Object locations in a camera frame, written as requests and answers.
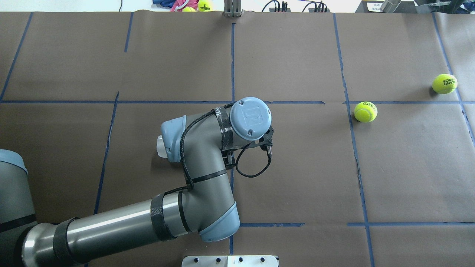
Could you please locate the yellow tennis ball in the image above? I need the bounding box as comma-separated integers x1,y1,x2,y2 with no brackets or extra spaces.
354,101,378,123
432,74,458,94

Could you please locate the clear tennis ball tube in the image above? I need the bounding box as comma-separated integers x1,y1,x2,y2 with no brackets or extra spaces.
156,135,168,158

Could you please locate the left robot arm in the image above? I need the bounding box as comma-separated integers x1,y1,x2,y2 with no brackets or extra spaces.
1,97,273,267

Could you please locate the spare tennis ball one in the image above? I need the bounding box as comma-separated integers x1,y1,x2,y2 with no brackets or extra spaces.
197,0,214,12

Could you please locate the spare tennis ball two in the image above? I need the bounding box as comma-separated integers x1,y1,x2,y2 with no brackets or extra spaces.
182,6,197,12

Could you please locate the pink cloth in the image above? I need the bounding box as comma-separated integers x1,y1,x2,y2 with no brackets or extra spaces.
171,0,198,12

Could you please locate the blue cloth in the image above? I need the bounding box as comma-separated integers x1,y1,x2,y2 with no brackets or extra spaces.
152,0,176,8

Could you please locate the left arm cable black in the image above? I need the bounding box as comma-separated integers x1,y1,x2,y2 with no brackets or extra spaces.
161,98,272,199

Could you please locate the aluminium frame post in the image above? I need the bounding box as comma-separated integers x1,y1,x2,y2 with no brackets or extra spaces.
223,0,242,17

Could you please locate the white camera post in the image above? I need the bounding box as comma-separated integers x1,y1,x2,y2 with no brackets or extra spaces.
181,255,280,267

